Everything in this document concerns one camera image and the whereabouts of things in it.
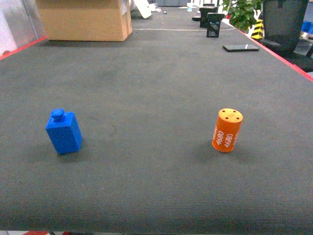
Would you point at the orange cylinder cap 4680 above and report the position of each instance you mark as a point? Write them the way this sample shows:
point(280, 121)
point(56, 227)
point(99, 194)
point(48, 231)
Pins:
point(226, 129)

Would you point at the blue block part with knob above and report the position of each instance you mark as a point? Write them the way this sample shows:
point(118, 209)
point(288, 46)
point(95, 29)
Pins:
point(64, 132)

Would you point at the black flat tablet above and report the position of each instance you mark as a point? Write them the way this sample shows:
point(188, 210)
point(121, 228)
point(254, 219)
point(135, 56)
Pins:
point(240, 48)

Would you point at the large cardboard box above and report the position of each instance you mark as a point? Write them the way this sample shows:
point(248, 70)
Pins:
point(86, 20)

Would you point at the green potted plant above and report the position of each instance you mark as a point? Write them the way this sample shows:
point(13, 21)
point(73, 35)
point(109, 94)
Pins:
point(241, 12)

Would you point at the black mesh office chair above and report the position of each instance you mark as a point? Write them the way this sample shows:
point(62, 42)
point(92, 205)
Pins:
point(283, 21)

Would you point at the black and yellow striped post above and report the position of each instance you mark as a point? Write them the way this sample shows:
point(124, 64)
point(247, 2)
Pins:
point(258, 31)

